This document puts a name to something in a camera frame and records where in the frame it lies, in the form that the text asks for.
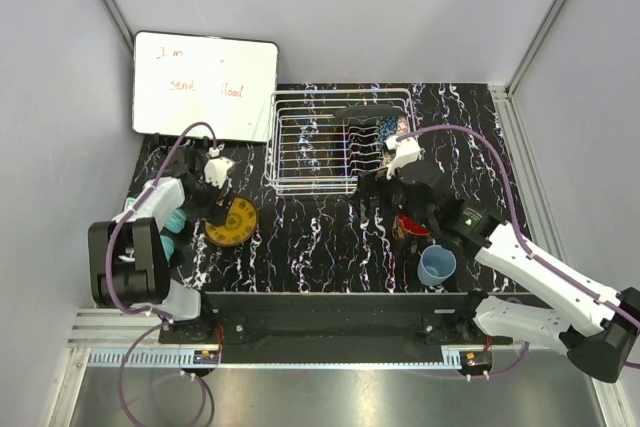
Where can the teal cat ear headphones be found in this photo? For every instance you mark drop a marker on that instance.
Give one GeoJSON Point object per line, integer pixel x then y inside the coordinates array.
{"type": "Point", "coordinates": [173, 226]}

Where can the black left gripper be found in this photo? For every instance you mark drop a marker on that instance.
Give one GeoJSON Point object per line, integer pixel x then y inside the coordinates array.
{"type": "Point", "coordinates": [212, 212]}

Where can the red black mug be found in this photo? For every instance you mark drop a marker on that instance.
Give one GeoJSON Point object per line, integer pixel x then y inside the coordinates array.
{"type": "Point", "coordinates": [409, 238]}

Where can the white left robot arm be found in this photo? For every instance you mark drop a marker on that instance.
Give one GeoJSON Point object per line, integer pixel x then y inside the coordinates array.
{"type": "Point", "coordinates": [129, 266]}

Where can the yellow patterned small plate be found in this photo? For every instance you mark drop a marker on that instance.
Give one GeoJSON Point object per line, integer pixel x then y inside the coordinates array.
{"type": "Point", "coordinates": [240, 225]}

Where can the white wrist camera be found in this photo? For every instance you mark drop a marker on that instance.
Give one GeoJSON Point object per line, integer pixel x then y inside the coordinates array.
{"type": "Point", "coordinates": [217, 168]}
{"type": "Point", "coordinates": [401, 153]}

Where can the blue patterned bowl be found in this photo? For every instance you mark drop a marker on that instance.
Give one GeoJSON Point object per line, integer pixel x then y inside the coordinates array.
{"type": "Point", "coordinates": [390, 126]}

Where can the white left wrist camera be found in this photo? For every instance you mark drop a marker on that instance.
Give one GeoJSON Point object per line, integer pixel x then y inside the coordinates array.
{"type": "Point", "coordinates": [217, 168]}

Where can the white wire dish rack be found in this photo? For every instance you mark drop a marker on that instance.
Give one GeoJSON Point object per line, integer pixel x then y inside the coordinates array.
{"type": "Point", "coordinates": [311, 153]}

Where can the white whiteboard with red writing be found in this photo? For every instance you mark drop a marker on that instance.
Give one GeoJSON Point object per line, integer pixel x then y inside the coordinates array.
{"type": "Point", "coordinates": [183, 79]}

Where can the light blue plastic cup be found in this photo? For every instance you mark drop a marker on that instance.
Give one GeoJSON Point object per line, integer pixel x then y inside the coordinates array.
{"type": "Point", "coordinates": [436, 265]}

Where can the black floral square plate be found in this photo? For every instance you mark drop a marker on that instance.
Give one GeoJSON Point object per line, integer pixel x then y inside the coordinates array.
{"type": "Point", "coordinates": [368, 112]}

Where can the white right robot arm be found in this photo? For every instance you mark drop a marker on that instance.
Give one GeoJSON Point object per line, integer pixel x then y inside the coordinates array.
{"type": "Point", "coordinates": [594, 326]}

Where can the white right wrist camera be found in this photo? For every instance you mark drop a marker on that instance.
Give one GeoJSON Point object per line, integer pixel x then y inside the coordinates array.
{"type": "Point", "coordinates": [401, 153]}

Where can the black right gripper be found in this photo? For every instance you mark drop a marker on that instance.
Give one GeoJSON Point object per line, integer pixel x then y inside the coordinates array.
{"type": "Point", "coordinates": [370, 184]}

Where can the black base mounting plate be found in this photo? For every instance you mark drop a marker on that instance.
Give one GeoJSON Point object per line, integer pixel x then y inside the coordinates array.
{"type": "Point", "coordinates": [299, 318]}

